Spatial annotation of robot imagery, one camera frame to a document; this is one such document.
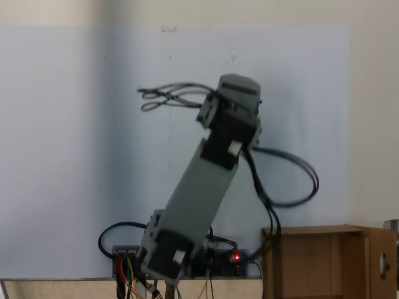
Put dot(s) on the blue circuit board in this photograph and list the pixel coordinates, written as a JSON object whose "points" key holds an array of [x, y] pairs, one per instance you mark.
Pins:
{"points": [[224, 268]]}

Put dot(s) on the aluminium frame post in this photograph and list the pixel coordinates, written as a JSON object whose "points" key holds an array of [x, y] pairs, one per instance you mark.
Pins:
{"points": [[392, 225]]}

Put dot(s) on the brown cardboard box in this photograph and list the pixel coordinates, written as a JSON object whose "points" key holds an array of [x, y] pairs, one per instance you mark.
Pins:
{"points": [[311, 264]]}

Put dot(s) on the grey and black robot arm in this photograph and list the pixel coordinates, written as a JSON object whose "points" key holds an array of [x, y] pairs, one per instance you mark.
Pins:
{"points": [[199, 193]]}

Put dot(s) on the white paper sheet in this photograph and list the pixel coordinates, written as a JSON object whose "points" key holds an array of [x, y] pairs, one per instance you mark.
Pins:
{"points": [[62, 140]]}

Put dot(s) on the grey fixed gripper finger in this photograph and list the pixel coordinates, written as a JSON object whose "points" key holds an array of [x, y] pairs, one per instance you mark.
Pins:
{"points": [[237, 78]]}

